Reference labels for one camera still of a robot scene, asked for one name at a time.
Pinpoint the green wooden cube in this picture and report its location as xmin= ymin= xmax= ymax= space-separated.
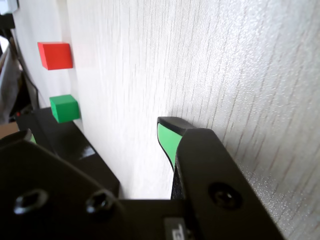
xmin=49 ymin=94 xmax=81 ymax=124

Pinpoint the black box lid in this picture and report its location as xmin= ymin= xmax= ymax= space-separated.
xmin=34 ymin=107 xmax=121 ymax=199

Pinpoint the grey cloth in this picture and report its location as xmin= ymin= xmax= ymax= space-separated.
xmin=0 ymin=36 xmax=22 ymax=125

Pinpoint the large brown cardboard box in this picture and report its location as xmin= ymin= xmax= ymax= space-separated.
xmin=0 ymin=122 xmax=21 ymax=140

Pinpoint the red wooden cube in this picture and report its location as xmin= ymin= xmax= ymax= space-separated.
xmin=37 ymin=41 xmax=74 ymax=71

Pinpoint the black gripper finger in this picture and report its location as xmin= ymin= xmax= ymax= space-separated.
xmin=0 ymin=128 xmax=131 ymax=240
xmin=157 ymin=116 xmax=289 ymax=240

